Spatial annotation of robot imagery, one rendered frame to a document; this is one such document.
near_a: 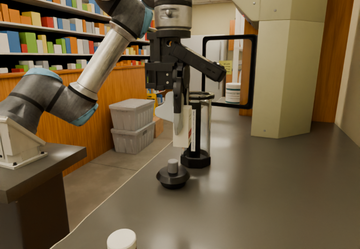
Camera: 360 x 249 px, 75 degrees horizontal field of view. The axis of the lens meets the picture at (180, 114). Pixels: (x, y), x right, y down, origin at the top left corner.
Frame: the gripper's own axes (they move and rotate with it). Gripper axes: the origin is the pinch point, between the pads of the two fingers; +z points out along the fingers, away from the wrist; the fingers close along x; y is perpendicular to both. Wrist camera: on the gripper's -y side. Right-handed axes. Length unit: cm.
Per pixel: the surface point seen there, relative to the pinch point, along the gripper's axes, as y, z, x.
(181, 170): 1.8, 15.0, -7.5
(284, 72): -30, -8, -51
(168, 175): 4.5, 15.0, -4.2
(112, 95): 150, 43, -249
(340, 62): -63, -12, -84
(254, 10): -17, -32, -53
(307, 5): -37, -34, -57
